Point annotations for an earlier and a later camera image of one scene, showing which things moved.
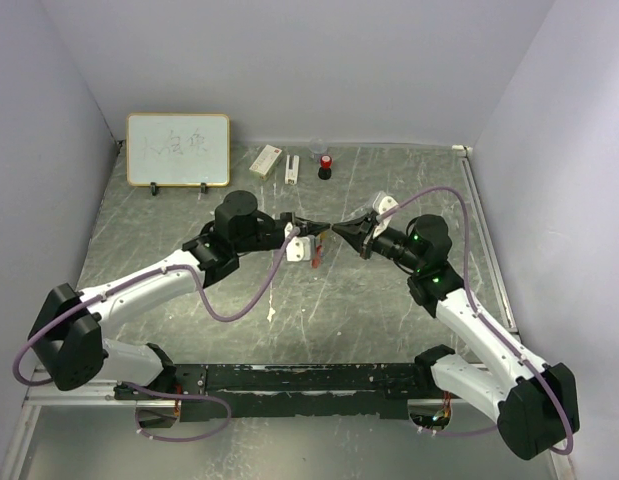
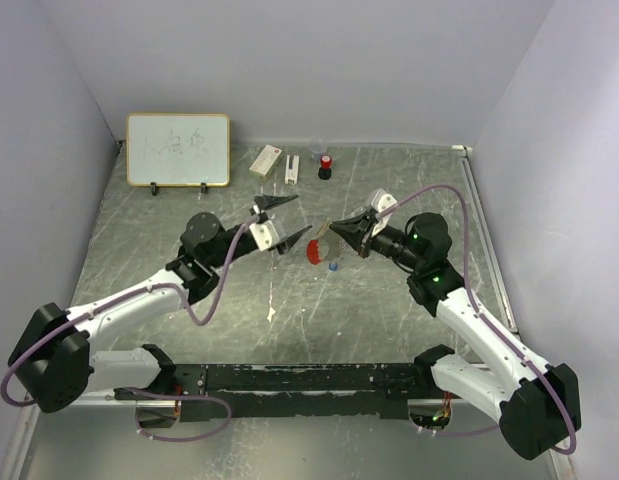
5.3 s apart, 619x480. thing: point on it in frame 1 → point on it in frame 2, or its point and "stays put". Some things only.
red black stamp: x=325 y=172 stays put
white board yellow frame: x=178 y=149 stays put
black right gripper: x=352 y=230 stays put
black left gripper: x=317 y=228 → x=265 y=202
